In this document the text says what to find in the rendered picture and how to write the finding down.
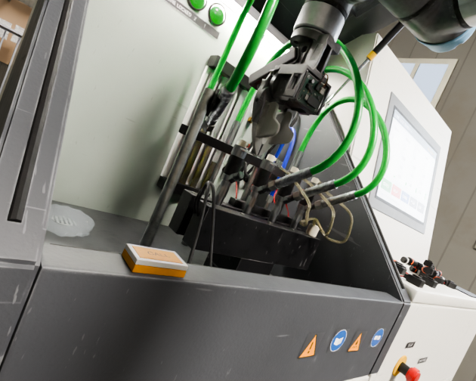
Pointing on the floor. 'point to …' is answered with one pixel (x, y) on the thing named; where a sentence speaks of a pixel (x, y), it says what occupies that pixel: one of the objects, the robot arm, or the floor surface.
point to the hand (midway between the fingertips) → (257, 147)
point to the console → (410, 242)
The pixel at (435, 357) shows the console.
